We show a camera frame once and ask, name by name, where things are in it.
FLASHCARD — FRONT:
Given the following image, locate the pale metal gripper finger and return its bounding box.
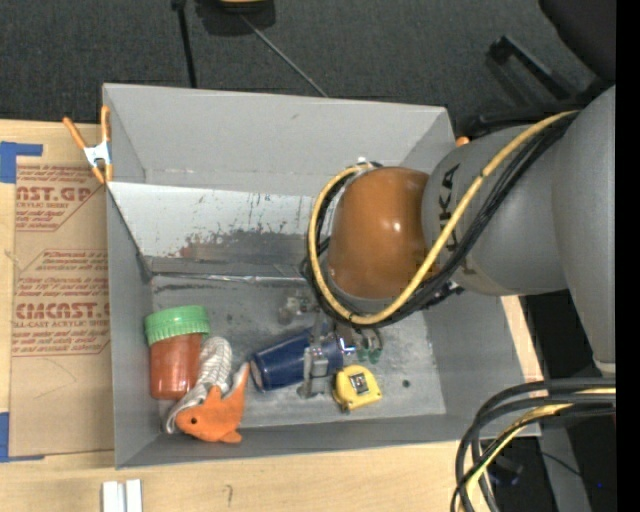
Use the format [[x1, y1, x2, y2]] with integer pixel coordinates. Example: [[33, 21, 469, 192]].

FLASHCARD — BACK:
[[277, 296, 314, 324], [298, 344, 331, 399]]

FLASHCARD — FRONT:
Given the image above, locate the dark blue cylinder can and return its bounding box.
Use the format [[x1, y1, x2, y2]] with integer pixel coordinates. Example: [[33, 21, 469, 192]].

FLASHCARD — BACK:
[[248, 326, 347, 394]]

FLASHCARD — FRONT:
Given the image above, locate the yellow tape measure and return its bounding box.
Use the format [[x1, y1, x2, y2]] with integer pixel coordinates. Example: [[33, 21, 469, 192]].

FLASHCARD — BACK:
[[330, 363, 384, 414]]

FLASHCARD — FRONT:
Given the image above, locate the white and grey striped cloth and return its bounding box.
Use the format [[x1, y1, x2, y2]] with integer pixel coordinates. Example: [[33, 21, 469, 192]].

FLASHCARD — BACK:
[[164, 335, 234, 435]]

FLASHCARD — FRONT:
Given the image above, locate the orange toy fish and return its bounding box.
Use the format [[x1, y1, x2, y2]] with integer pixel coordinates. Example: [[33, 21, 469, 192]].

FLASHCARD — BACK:
[[174, 361, 251, 445]]

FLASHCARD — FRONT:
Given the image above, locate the orange jar with green lid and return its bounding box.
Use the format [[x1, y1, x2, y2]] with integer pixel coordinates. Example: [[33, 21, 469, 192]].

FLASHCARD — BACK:
[[143, 304, 212, 401]]

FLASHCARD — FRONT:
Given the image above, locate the grey metal bin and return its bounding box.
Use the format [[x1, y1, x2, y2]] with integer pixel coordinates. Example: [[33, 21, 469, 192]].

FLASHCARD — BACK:
[[101, 82, 544, 470]]

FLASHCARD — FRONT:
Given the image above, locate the brown cardboard board red print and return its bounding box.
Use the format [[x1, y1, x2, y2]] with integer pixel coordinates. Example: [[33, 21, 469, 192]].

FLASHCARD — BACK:
[[0, 118, 117, 464]]

